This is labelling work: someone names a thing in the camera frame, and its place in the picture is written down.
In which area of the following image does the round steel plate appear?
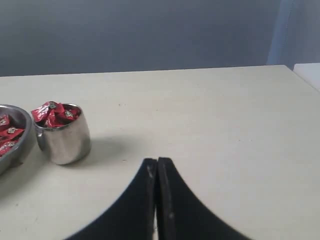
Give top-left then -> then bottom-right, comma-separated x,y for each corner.
0,104 -> 35,174

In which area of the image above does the red wrapped candy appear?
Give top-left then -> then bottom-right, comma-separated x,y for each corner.
0,140 -> 18,156
0,114 -> 10,132
0,127 -> 25,139

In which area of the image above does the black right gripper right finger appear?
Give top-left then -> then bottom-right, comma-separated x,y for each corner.
156,157 -> 248,240

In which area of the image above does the shiny steel cup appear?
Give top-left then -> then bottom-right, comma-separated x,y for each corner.
33,103 -> 91,165

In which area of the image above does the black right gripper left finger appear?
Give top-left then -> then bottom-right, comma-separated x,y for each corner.
68,158 -> 157,240

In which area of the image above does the red candy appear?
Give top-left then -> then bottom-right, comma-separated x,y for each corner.
31,101 -> 65,123
36,103 -> 81,128
0,114 -> 10,132
0,127 -> 25,139
0,140 -> 18,156

